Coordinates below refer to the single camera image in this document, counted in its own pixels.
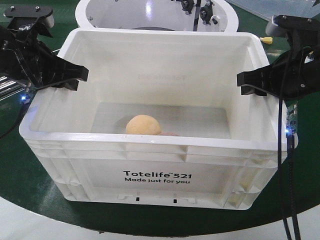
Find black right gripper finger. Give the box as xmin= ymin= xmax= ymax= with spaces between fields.
xmin=236 ymin=65 xmax=272 ymax=87
xmin=240 ymin=85 xmax=270 ymax=97

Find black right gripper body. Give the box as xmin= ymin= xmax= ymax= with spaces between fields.
xmin=271 ymin=30 xmax=320 ymax=99

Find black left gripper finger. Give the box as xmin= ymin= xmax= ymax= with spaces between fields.
xmin=54 ymin=79 xmax=79 ymax=91
xmin=51 ymin=55 xmax=89 ymax=82

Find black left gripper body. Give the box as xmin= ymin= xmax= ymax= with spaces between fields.
xmin=0 ymin=23 xmax=54 ymax=88

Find brown plush football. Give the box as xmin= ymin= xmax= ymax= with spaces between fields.
xmin=158 ymin=132 xmax=180 ymax=137

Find white plastic tote box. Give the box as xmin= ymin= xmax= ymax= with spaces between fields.
xmin=19 ymin=28 xmax=278 ymax=210

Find small yellow toy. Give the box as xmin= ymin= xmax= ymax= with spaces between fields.
xmin=259 ymin=36 xmax=273 ymax=45

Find metal rods bundle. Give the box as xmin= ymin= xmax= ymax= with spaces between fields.
xmin=0 ymin=76 xmax=25 ymax=101

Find black clamp fixtures in tub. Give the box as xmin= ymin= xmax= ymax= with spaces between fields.
xmin=169 ymin=0 xmax=220 ymax=32

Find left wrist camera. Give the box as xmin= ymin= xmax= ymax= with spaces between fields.
xmin=4 ymin=5 xmax=55 ymax=30

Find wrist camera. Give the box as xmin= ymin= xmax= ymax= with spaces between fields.
xmin=265 ymin=15 xmax=320 ymax=38
xmin=4 ymin=5 xmax=55 ymax=30

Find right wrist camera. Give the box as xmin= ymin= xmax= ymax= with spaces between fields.
xmin=265 ymin=15 xmax=320 ymax=38

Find black right cable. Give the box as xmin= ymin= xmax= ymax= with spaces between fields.
xmin=276 ymin=49 xmax=302 ymax=240

